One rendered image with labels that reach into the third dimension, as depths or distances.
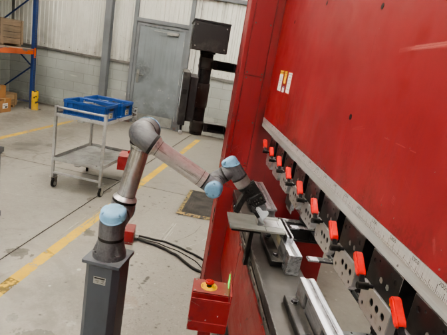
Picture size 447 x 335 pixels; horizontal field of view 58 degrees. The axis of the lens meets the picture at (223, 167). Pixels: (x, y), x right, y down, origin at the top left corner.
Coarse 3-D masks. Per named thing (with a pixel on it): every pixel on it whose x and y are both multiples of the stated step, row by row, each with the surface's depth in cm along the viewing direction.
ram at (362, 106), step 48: (288, 0) 244; (336, 0) 158; (384, 0) 117; (432, 0) 93; (288, 48) 227; (336, 48) 151; (384, 48) 112; (432, 48) 90; (288, 96) 211; (336, 96) 144; (384, 96) 108; (432, 96) 87; (336, 144) 137; (384, 144) 105; (432, 144) 85; (384, 192) 101; (432, 192) 83; (432, 240) 81
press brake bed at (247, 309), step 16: (240, 240) 230; (224, 256) 280; (240, 256) 222; (224, 272) 270; (240, 272) 215; (240, 288) 209; (256, 288) 175; (240, 304) 203; (256, 304) 171; (240, 320) 198; (256, 320) 167
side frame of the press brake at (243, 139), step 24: (264, 0) 249; (264, 24) 253; (240, 48) 276; (264, 48) 257; (240, 72) 260; (264, 72) 261; (240, 96) 264; (264, 96) 265; (240, 120) 269; (240, 144) 273; (264, 168) 279; (216, 216) 286; (288, 216) 290; (216, 240) 291; (216, 264) 296; (312, 264) 302
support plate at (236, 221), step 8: (232, 216) 198; (240, 216) 200; (248, 216) 202; (232, 224) 189; (240, 224) 190; (248, 224) 192; (256, 224) 194; (264, 232) 188; (272, 232) 189; (280, 232) 189
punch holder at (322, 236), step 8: (328, 200) 137; (328, 208) 136; (336, 208) 129; (320, 216) 142; (328, 216) 135; (336, 216) 128; (344, 216) 127; (320, 224) 140; (328, 224) 134; (320, 232) 139; (328, 232) 132; (320, 240) 138; (328, 240) 131; (328, 248) 130
